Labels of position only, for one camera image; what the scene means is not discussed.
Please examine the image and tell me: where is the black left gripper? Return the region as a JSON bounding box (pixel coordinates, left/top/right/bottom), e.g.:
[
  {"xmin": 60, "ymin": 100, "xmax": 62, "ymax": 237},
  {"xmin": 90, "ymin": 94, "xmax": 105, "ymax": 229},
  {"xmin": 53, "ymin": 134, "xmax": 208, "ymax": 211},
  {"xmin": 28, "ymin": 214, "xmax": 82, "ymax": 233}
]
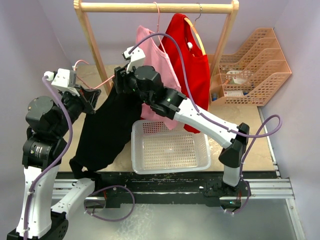
[{"xmin": 53, "ymin": 82, "xmax": 101, "ymax": 136}]

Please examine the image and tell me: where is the pink t shirt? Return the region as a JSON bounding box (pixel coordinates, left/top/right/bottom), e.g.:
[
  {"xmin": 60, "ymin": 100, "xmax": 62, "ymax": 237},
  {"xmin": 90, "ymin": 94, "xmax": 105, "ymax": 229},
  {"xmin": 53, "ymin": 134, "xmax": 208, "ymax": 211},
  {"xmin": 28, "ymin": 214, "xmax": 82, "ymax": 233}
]
[{"xmin": 139, "ymin": 38, "xmax": 181, "ymax": 130}]

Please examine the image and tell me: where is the white box with red logo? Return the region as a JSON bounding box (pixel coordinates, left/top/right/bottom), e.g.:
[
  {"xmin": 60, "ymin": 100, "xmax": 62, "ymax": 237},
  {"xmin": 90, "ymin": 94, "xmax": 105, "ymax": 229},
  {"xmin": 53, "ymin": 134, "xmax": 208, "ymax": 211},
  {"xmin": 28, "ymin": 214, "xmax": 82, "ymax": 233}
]
[{"xmin": 223, "ymin": 90, "xmax": 244, "ymax": 97}]

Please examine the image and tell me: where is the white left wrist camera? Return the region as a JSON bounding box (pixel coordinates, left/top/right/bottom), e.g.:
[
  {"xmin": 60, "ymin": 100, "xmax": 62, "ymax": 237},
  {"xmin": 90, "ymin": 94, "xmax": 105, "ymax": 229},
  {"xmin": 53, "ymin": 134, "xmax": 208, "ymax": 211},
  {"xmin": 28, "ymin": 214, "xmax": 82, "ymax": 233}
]
[{"xmin": 43, "ymin": 68, "xmax": 80, "ymax": 97}]

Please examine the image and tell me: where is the aluminium rail frame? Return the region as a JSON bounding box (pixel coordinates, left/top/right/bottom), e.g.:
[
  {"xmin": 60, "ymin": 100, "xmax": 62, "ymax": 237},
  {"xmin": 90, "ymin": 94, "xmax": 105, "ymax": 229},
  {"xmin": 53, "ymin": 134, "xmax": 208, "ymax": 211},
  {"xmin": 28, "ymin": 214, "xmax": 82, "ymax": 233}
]
[{"xmin": 49, "ymin": 106, "xmax": 307, "ymax": 240}]

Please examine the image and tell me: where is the wooden clothes rack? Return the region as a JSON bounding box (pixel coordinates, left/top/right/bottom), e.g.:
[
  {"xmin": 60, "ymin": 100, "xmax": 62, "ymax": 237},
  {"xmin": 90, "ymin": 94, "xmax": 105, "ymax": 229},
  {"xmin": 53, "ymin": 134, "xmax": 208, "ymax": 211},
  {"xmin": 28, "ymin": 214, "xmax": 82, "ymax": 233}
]
[{"xmin": 73, "ymin": 0, "xmax": 240, "ymax": 81}]

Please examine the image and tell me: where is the white plastic basket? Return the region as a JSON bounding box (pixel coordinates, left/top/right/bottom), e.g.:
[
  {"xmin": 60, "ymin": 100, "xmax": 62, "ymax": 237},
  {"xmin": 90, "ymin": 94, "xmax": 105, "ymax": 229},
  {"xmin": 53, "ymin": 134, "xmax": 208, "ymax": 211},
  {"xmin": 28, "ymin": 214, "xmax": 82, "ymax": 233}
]
[{"xmin": 131, "ymin": 120, "xmax": 211, "ymax": 175}]

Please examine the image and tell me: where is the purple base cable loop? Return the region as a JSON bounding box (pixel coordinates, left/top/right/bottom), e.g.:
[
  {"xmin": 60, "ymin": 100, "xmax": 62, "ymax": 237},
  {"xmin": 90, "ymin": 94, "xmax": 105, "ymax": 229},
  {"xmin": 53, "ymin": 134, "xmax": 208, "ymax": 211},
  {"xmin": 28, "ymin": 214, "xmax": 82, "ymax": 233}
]
[{"xmin": 83, "ymin": 184, "xmax": 136, "ymax": 223}]

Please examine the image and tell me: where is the pink wire hanger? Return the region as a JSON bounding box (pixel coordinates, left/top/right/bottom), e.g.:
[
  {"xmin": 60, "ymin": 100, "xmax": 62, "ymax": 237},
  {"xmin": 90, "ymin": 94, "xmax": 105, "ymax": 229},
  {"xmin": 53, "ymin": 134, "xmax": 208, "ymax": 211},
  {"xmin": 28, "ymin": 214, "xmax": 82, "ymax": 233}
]
[
  {"xmin": 153, "ymin": 1, "xmax": 167, "ymax": 54},
  {"xmin": 72, "ymin": 59, "xmax": 115, "ymax": 90}
]

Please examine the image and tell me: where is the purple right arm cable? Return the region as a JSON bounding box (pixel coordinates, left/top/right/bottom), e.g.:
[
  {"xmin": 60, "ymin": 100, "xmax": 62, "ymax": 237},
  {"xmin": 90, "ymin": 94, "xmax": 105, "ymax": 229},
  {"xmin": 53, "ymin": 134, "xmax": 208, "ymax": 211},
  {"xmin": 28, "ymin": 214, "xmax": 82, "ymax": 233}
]
[{"xmin": 128, "ymin": 32, "xmax": 283, "ymax": 178}]

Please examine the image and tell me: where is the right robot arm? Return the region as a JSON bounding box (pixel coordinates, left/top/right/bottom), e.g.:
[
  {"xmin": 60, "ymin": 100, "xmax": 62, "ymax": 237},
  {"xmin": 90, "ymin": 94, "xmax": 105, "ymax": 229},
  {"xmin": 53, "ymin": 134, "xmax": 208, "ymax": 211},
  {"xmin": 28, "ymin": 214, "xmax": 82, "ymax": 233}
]
[{"xmin": 112, "ymin": 65, "xmax": 250, "ymax": 196}]

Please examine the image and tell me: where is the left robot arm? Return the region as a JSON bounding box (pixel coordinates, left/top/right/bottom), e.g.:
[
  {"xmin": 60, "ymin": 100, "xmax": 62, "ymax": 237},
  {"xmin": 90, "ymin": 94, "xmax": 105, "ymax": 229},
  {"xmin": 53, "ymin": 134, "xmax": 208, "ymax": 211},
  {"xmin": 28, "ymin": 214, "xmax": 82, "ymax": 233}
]
[{"xmin": 6, "ymin": 85, "xmax": 103, "ymax": 240}]

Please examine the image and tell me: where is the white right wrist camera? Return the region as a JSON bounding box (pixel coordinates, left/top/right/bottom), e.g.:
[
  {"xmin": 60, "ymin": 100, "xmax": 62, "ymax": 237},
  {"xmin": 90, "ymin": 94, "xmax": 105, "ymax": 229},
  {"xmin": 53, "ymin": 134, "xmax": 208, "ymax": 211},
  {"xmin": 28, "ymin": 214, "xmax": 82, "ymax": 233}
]
[{"xmin": 122, "ymin": 46, "xmax": 146, "ymax": 74}]

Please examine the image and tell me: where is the peach plastic file organizer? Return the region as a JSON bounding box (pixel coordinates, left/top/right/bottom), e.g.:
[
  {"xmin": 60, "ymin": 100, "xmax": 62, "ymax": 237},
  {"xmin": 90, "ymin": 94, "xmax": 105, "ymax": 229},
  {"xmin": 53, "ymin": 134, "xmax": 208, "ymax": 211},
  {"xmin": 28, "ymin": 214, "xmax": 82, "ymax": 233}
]
[{"xmin": 209, "ymin": 27, "xmax": 292, "ymax": 107}]

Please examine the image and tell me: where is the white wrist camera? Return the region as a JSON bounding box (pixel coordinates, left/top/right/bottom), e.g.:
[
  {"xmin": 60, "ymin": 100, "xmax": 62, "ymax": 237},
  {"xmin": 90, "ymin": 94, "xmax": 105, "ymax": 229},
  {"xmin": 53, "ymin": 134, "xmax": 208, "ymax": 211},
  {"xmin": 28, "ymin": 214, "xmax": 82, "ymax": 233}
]
[
  {"xmin": 122, "ymin": 46, "xmax": 146, "ymax": 74},
  {"xmin": 43, "ymin": 68, "xmax": 80, "ymax": 97}
]

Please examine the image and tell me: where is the wooden hanger with metal hook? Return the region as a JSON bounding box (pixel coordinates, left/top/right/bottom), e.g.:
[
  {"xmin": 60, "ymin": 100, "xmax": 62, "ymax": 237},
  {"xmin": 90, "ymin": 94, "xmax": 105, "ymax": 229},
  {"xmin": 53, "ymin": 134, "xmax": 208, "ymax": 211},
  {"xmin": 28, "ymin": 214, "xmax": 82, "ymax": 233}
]
[{"xmin": 184, "ymin": 3, "xmax": 206, "ymax": 55}]

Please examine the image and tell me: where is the black t shirt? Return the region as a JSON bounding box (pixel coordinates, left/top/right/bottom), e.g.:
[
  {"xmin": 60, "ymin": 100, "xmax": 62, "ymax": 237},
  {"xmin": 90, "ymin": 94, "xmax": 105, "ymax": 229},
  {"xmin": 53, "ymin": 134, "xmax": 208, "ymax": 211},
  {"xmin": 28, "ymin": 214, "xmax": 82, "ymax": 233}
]
[{"xmin": 69, "ymin": 88, "xmax": 142, "ymax": 179}]

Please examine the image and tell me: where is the red t shirt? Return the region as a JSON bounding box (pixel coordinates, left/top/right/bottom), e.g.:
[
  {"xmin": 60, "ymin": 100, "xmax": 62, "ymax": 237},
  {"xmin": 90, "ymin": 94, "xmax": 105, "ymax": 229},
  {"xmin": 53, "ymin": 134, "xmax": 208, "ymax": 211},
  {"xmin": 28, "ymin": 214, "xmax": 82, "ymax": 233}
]
[{"xmin": 160, "ymin": 13, "xmax": 211, "ymax": 135}]

